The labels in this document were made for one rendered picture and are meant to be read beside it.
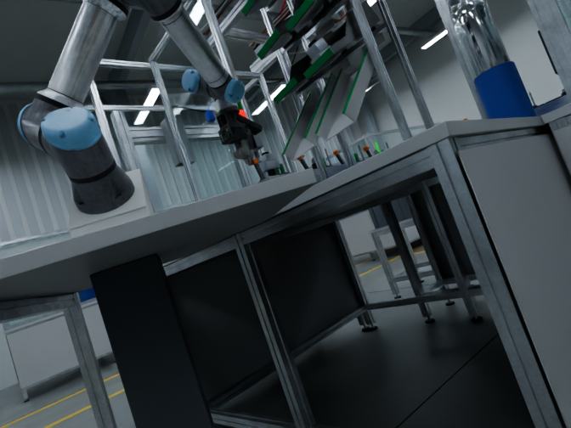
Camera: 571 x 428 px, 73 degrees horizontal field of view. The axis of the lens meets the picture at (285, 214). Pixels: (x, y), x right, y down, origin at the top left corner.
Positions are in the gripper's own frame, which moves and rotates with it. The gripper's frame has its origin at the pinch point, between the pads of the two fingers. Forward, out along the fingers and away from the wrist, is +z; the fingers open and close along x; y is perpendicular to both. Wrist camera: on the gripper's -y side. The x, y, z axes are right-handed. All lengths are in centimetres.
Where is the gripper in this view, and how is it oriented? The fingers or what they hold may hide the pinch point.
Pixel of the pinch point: (251, 161)
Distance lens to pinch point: 141.0
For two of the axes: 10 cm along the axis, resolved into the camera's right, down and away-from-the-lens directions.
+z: 3.3, 9.4, -0.8
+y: -7.0, 1.8, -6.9
